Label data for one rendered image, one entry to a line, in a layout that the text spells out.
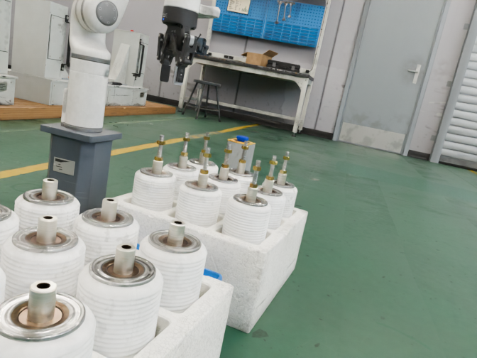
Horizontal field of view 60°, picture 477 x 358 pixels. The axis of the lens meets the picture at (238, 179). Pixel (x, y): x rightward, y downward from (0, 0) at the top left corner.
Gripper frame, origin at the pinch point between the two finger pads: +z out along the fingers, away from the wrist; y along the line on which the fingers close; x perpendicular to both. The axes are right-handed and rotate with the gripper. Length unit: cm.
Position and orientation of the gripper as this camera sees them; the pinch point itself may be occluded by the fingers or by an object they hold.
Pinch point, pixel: (171, 77)
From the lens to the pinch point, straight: 94.6
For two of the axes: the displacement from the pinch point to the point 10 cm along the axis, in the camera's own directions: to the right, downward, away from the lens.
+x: 7.9, 0.2, 6.1
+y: 5.8, 2.9, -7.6
